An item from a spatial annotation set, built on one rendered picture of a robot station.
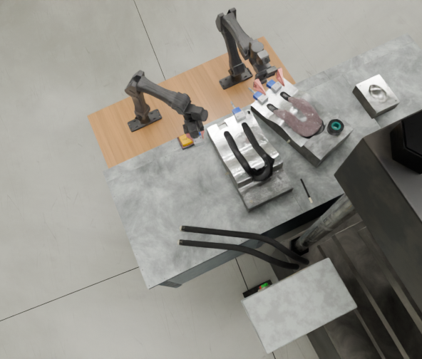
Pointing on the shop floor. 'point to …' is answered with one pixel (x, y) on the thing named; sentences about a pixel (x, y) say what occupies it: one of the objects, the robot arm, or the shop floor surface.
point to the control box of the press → (296, 304)
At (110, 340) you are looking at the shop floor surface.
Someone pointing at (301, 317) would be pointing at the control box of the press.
